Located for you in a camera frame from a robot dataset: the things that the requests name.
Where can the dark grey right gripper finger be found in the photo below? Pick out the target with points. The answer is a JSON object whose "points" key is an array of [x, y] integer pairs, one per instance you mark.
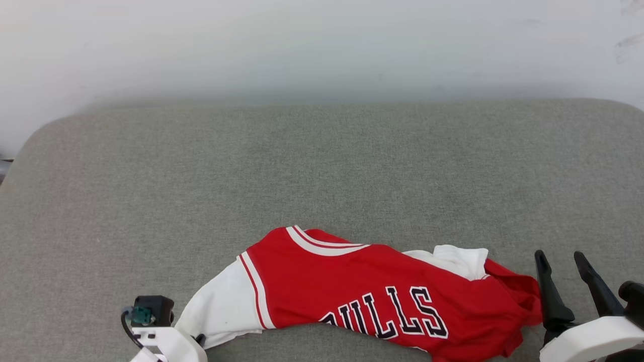
{"points": [[598, 289], [551, 296]]}

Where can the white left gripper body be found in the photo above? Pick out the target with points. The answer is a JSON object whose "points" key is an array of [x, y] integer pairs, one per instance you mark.
{"points": [[173, 347]]}

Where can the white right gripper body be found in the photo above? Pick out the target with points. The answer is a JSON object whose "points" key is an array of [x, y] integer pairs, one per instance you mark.
{"points": [[593, 339]]}

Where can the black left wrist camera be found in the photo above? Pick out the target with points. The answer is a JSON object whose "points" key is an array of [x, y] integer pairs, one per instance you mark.
{"points": [[158, 306]]}

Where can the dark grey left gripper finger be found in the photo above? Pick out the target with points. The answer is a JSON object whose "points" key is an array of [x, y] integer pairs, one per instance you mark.
{"points": [[200, 340]]}

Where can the grey fabric sofa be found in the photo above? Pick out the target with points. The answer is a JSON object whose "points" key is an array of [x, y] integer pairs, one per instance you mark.
{"points": [[322, 171]]}

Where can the red and white basketball jersey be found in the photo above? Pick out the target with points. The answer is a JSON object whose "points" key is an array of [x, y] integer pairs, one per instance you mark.
{"points": [[352, 281]]}

